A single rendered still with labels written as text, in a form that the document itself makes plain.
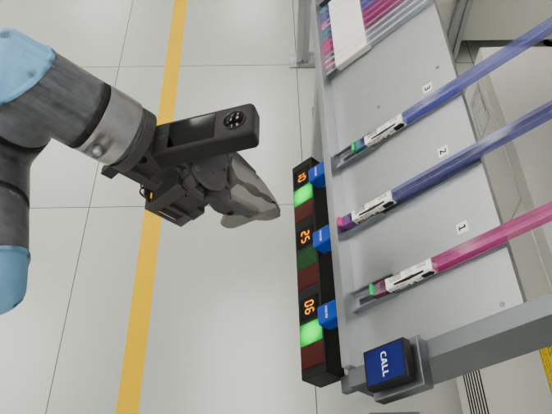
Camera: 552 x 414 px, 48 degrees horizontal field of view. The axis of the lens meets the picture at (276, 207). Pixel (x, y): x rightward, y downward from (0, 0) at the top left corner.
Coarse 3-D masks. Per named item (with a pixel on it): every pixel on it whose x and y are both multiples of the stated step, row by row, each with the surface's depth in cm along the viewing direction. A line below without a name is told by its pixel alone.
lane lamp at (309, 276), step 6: (312, 264) 82; (306, 270) 82; (312, 270) 81; (300, 276) 83; (306, 276) 82; (312, 276) 81; (318, 276) 80; (300, 282) 82; (306, 282) 81; (312, 282) 80; (300, 288) 82
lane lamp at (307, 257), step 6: (312, 246) 83; (300, 252) 85; (306, 252) 84; (312, 252) 83; (300, 258) 84; (306, 258) 83; (312, 258) 82; (300, 264) 84; (306, 264) 83; (300, 270) 83
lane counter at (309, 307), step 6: (318, 294) 79; (306, 300) 80; (312, 300) 79; (318, 300) 78; (300, 306) 80; (306, 306) 79; (312, 306) 78; (318, 306) 78; (306, 312) 79; (312, 312) 78; (306, 318) 78
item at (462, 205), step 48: (384, 48) 89; (432, 48) 82; (336, 96) 93; (384, 96) 85; (384, 144) 80; (432, 144) 74; (384, 192) 76; (432, 192) 71; (480, 192) 66; (384, 240) 73; (432, 240) 68; (432, 288) 65; (480, 288) 61; (384, 336) 67; (432, 336) 62
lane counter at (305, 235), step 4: (312, 224) 85; (304, 228) 86; (308, 228) 86; (312, 228) 85; (300, 232) 87; (304, 232) 86; (308, 232) 85; (312, 232) 85; (300, 236) 86; (304, 236) 86; (308, 236) 85; (312, 236) 84; (300, 240) 86; (304, 240) 85; (308, 240) 85; (312, 240) 84; (300, 244) 86; (304, 244) 85; (300, 248) 85
